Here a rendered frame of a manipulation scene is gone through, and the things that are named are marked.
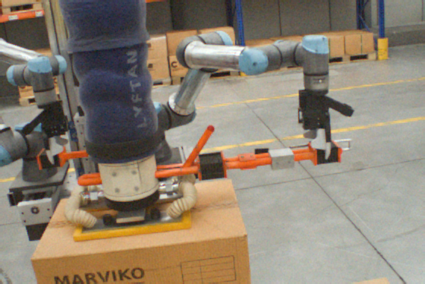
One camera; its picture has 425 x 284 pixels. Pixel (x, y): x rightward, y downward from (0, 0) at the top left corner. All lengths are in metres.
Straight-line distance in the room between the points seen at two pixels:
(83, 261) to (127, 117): 0.41
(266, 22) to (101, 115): 8.98
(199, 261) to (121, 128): 0.42
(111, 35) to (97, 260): 0.61
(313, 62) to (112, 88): 0.56
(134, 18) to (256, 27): 8.90
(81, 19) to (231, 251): 0.73
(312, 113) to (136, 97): 0.51
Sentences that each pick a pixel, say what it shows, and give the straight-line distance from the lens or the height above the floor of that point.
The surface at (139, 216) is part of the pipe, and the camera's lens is 1.40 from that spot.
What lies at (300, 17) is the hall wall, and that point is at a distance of 10.40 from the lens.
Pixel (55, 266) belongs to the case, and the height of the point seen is 1.05.
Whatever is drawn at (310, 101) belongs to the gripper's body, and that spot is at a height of 1.37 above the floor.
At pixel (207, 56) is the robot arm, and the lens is 1.55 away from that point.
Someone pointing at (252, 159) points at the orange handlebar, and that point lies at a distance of 1.45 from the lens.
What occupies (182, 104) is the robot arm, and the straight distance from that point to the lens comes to 1.99.
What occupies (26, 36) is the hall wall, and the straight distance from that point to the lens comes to 10.15.
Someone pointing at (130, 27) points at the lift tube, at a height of 1.64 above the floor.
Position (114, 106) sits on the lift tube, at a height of 1.44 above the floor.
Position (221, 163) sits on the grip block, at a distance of 1.42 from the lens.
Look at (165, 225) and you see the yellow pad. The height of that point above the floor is 1.10.
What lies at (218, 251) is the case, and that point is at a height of 1.03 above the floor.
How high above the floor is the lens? 1.74
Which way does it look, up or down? 19 degrees down
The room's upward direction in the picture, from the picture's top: 6 degrees counter-clockwise
